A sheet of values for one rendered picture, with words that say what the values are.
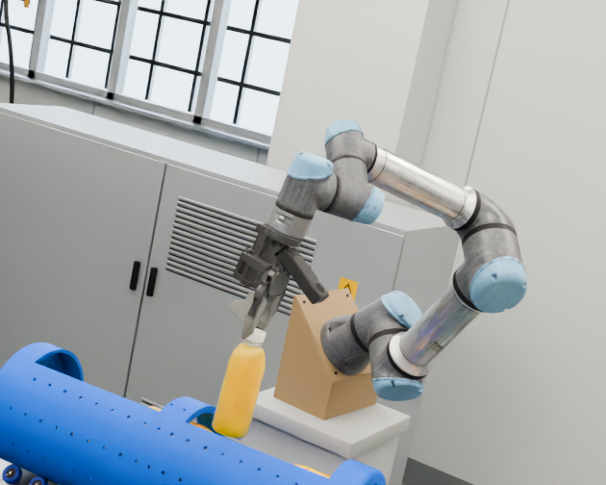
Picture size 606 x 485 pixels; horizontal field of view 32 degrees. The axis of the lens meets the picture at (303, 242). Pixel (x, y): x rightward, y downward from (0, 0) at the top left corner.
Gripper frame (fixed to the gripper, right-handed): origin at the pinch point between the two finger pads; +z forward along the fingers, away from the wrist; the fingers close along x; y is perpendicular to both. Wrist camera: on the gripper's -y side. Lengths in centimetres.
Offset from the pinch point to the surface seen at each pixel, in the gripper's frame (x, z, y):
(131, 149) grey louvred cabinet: -185, 22, 162
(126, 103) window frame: -320, 30, 264
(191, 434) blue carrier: -11.3, 29.8, 9.3
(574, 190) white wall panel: -296, -29, 13
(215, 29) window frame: -312, -28, 222
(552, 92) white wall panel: -295, -64, 40
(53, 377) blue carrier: -11, 36, 46
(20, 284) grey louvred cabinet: -192, 100, 196
